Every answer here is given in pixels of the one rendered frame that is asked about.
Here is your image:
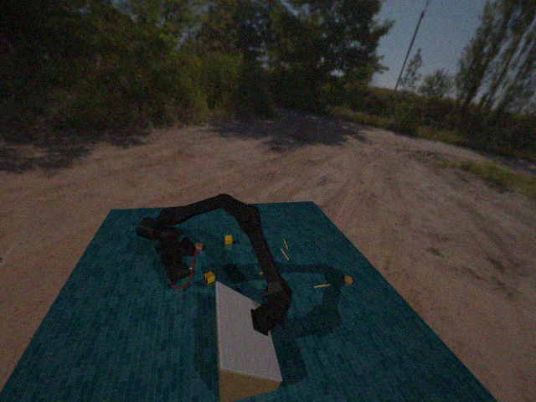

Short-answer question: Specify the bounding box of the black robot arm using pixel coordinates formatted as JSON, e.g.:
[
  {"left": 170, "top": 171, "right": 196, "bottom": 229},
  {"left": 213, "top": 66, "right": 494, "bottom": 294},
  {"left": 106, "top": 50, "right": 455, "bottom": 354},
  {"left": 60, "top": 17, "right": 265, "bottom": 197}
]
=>
[{"left": 137, "top": 193, "right": 292, "bottom": 336}]

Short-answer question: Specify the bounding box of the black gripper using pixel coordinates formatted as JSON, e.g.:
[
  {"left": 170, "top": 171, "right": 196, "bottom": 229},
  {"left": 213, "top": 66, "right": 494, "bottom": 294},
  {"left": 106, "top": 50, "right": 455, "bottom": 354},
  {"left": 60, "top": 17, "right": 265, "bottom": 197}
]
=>
[{"left": 155, "top": 243, "right": 190, "bottom": 282}]

